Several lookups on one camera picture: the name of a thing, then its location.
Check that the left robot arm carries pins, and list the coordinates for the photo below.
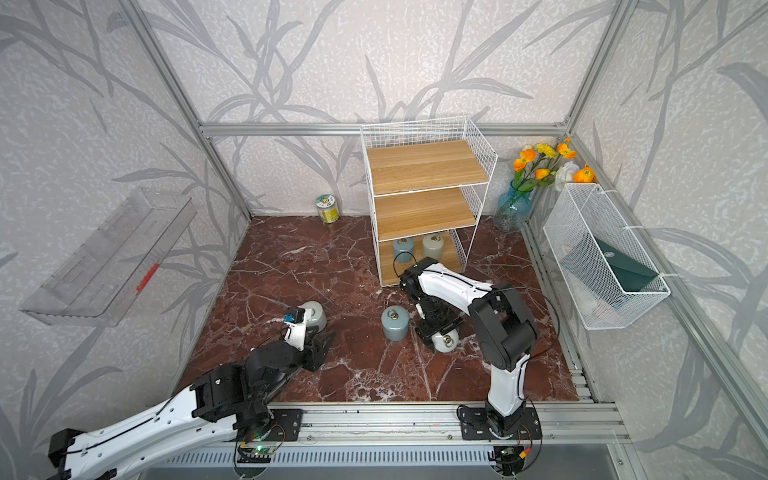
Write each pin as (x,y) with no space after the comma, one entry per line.
(230,401)

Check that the blue glass vase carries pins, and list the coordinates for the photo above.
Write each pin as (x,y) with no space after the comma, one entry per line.
(514,208)

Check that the small blue-grey canister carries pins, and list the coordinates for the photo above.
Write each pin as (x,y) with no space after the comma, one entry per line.
(403,250)

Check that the white canister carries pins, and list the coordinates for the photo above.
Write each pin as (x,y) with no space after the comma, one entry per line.
(445,342)
(314,316)

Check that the aluminium front rail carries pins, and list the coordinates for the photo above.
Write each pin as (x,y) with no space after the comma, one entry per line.
(436,423)

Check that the red marker pen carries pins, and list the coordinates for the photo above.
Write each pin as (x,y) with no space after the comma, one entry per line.
(146,278)

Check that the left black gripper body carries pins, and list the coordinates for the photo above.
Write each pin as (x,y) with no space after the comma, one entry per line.
(295,362)

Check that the white wire wall basket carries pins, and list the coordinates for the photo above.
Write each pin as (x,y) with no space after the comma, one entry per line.
(587,209)

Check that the orange yellow artificial flowers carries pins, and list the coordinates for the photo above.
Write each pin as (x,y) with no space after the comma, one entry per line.
(545,165)

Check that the tall light blue canister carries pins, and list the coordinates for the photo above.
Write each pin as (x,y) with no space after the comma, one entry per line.
(395,322)

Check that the clear acrylic wall shelf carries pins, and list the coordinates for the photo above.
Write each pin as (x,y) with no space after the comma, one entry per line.
(96,286)

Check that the white wire shelf rack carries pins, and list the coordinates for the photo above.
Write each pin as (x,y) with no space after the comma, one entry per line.
(423,177)

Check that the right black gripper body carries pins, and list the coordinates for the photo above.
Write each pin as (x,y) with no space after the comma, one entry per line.
(436,318)

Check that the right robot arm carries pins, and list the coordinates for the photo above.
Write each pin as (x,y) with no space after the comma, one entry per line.
(504,327)

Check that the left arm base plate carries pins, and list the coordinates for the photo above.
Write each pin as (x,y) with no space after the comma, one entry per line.
(284,426)

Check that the small sage green canister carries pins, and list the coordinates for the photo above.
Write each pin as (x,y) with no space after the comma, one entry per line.
(433,246)

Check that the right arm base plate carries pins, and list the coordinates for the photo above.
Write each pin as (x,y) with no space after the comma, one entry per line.
(485,423)

